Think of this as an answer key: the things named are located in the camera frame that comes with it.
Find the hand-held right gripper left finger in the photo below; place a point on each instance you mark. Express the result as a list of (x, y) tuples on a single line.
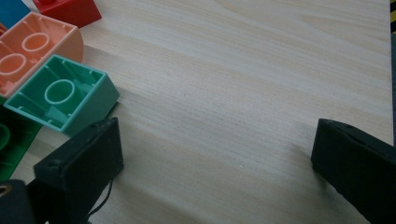
[(77, 168)]

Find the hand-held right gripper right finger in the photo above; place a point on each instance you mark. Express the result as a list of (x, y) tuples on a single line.
[(355, 168)]

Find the green toy building block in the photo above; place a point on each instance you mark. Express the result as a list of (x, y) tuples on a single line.
[(18, 146)]

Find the teal toy building block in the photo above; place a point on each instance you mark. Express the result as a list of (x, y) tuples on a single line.
[(96, 105)]

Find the peach curved toy building block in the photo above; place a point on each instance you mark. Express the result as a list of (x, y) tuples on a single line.
[(70, 43)]

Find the red toy building block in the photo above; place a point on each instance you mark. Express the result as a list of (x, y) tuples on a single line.
[(71, 12)]

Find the salmon orange toy building block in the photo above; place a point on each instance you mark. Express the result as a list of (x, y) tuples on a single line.
[(2, 29)]

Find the blue toy building block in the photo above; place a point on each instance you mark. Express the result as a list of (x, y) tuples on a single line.
[(11, 11)]

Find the black yellow striped base plate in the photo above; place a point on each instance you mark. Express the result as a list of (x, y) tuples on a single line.
[(393, 15)]

